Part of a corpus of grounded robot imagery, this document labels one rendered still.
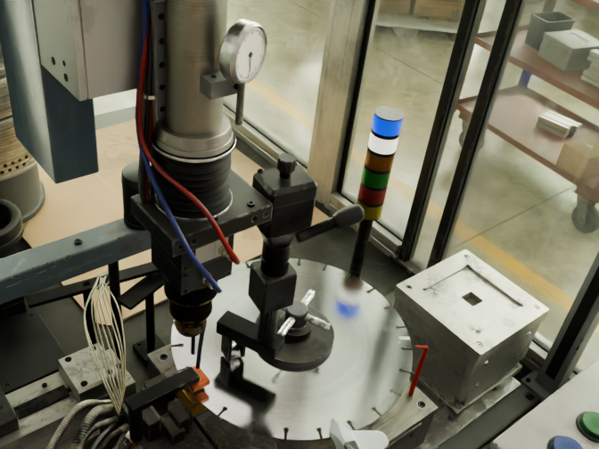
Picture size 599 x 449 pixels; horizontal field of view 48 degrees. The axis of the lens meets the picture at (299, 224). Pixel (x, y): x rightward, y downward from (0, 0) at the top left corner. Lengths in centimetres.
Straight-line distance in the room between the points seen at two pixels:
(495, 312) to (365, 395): 33
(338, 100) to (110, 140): 60
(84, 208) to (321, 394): 78
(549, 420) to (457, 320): 20
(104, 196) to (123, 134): 27
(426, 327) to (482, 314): 9
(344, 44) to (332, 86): 10
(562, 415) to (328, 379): 34
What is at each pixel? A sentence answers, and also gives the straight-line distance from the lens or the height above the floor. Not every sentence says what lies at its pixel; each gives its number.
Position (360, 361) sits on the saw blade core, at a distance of 93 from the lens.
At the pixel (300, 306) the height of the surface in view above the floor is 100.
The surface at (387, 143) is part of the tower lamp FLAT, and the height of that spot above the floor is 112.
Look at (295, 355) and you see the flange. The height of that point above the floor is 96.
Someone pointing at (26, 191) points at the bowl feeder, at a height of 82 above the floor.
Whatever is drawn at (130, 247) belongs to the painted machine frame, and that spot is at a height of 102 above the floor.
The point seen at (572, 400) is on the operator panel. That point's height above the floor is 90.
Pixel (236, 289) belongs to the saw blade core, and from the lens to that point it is 100.
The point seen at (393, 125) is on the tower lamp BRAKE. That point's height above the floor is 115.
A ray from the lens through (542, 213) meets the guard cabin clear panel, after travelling 117.
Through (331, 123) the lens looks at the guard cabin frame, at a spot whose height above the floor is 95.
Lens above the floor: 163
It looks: 37 degrees down
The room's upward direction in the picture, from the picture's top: 8 degrees clockwise
